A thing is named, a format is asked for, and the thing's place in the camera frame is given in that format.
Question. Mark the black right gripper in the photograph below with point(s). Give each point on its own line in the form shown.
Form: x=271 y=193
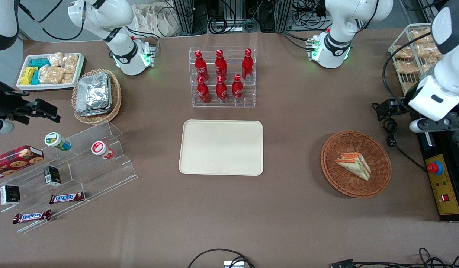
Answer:
x=6 y=106

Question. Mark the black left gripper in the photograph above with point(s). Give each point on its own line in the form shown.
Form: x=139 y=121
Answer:
x=400 y=107

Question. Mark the triangular sandwich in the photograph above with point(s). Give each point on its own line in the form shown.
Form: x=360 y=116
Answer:
x=354 y=165

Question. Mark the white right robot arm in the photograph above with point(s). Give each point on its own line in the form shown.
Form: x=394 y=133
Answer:
x=103 y=15

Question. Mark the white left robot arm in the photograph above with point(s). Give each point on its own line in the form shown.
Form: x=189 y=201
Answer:
x=341 y=41

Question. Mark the white rectangular snack tray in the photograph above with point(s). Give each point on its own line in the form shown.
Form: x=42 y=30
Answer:
x=47 y=86

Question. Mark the oval wicker basket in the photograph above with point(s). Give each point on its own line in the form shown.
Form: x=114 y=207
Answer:
x=116 y=96

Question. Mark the round brown wicker basket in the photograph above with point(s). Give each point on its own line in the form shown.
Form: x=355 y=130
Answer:
x=344 y=186

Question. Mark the beige plastic serving tray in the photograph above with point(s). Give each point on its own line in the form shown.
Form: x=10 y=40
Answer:
x=221 y=147

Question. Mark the green lid yogurt cup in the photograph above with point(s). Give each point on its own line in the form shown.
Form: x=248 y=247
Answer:
x=56 y=140

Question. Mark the bagged pastry snack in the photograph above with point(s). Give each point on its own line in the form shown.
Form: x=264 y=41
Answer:
x=427 y=68
x=403 y=52
x=427 y=50
x=406 y=67
x=421 y=34
x=408 y=87

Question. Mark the teal snack packet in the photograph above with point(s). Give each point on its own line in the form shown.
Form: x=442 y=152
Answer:
x=35 y=78
x=39 y=62

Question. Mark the clear bag of crackers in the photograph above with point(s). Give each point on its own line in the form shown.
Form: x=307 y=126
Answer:
x=51 y=74
x=55 y=58
x=68 y=78
x=70 y=63

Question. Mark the yellow snack packet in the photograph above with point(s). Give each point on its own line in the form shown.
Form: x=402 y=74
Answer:
x=28 y=75

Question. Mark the black appliance housing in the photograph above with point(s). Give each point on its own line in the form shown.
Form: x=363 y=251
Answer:
x=423 y=145

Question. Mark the silver foil pack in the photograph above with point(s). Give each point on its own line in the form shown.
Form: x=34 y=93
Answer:
x=109 y=104
x=92 y=91

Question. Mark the red tartan cookie box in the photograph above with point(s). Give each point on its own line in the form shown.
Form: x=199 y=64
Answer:
x=15 y=160

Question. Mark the red lid yogurt cup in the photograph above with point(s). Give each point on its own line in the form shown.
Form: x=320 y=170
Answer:
x=100 y=149

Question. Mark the clear acrylic stepped display stand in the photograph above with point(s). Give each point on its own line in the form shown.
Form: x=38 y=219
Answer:
x=95 y=175

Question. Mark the snickers chocolate bar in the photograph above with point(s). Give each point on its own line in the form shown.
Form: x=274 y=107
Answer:
x=67 y=198
x=31 y=216

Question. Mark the small black and white carton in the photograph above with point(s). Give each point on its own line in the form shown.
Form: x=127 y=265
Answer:
x=10 y=195

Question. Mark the yellow control panel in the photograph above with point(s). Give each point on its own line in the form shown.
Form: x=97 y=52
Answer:
x=447 y=193

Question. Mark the white cloth bag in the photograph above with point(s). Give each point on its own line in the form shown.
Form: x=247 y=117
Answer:
x=155 y=18

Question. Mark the red cola bottle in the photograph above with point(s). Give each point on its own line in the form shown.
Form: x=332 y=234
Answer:
x=221 y=64
x=247 y=64
x=237 y=89
x=201 y=65
x=221 y=90
x=203 y=92

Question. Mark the clear acrylic bottle rack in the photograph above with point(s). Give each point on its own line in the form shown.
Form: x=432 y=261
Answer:
x=229 y=105

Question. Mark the small silver device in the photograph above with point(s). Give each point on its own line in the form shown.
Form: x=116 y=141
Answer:
x=234 y=264

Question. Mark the aluminium frame post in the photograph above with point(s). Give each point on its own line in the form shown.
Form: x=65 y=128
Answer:
x=185 y=16

